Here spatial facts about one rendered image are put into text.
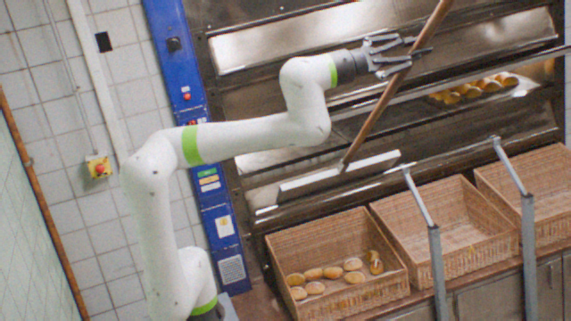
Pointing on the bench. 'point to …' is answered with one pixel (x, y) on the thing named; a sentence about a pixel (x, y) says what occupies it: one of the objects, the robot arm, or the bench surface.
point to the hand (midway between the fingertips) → (417, 47)
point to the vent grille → (232, 269)
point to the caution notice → (224, 226)
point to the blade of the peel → (335, 178)
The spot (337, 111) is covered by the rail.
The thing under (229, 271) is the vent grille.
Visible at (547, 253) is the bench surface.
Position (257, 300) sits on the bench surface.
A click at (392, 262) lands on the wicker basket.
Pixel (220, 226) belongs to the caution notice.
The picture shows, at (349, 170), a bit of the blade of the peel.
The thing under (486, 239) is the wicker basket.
